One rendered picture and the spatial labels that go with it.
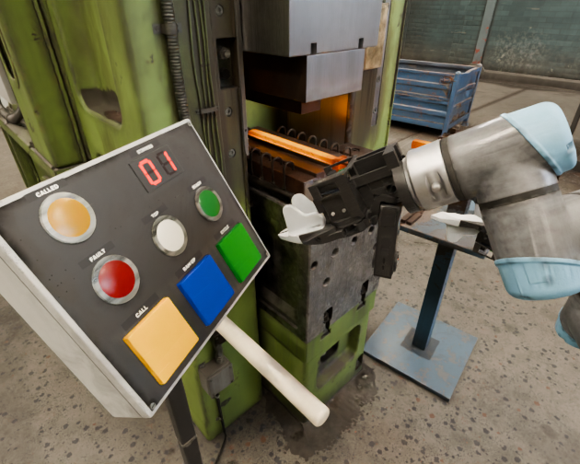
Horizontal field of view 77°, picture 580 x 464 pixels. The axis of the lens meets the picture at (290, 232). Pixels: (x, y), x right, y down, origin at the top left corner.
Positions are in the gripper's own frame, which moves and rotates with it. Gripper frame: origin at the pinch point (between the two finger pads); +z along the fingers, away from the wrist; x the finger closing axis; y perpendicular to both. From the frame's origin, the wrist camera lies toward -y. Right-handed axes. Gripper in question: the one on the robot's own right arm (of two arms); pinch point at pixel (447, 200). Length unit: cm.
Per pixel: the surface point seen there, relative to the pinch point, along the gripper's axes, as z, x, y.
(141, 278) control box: 11, -62, -7
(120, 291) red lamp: 10, -65, -8
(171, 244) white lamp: 14, -56, -8
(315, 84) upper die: 30.7, -9.9, -20.5
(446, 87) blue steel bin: 161, 340, 44
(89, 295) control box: 9, -68, -9
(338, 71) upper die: 30.7, -2.3, -22.4
